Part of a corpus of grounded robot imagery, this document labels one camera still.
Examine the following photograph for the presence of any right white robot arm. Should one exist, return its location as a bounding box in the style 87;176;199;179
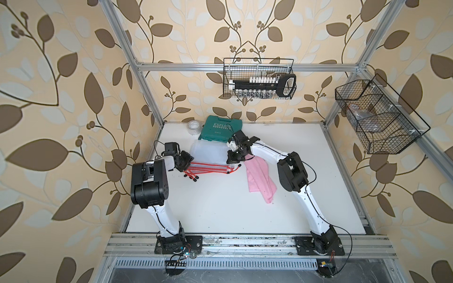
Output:
227;131;338;254

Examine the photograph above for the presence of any aluminium front rail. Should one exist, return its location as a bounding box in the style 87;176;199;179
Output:
104;233;397;260

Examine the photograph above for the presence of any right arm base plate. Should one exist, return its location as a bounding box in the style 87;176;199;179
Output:
293;236;346;256

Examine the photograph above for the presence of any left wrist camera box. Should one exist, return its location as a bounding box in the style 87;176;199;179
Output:
162;142;180;156

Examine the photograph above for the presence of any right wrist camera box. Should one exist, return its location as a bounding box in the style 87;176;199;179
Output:
232;130;248;145

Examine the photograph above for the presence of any green plastic tool case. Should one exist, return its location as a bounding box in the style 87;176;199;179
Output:
198;116;243;143

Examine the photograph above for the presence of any black wire basket back wall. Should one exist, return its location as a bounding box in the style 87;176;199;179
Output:
222;57;297;100

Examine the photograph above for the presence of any black wire basket right wall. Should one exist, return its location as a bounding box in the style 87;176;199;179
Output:
335;74;431;154

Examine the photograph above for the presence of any stack of clear document bags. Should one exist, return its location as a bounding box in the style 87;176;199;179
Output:
184;140;241;182

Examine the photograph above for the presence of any pink wiping cloth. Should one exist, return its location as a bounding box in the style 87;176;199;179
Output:
244;154;277;204

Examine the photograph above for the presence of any black wire basket wall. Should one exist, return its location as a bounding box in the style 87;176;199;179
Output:
335;74;431;154
222;57;297;100

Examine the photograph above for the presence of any black white tool in basket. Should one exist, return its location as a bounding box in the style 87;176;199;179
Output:
226;73;297;99

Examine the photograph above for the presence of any clear tape roll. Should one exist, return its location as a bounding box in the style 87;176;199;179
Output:
186;120;202;136

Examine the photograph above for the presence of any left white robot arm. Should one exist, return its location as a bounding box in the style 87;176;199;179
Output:
130;150;193;250

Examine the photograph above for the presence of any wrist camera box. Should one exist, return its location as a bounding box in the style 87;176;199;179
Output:
162;142;180;156
232;130;248;145

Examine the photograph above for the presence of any plastic bag in right basket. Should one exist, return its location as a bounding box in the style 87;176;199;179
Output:
349;104;379;132

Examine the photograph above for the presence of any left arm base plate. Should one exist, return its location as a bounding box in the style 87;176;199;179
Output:
154;235;203;255

